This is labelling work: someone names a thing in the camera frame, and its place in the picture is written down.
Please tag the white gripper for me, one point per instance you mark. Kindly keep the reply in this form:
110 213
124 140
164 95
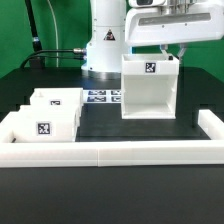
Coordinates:
163 22

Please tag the white drawer cabinet box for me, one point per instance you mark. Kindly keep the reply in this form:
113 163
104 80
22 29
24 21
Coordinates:
149 86

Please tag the white front drawer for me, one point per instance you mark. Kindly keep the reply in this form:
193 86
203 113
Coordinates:
35 124

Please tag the white drawer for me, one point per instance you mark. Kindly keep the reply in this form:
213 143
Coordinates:
35 124
58 96

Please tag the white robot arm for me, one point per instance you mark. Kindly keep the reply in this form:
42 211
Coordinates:
120 25

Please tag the white rear drawer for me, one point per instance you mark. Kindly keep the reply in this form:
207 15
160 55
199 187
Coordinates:
58 96

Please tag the white fiducial marker sheet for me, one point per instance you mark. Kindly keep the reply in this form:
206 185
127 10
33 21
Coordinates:
102 96

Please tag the black vertical pole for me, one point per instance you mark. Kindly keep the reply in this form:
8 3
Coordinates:
37 62

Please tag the white U-shaped boundary frame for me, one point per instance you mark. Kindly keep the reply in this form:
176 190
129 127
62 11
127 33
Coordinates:
13 153

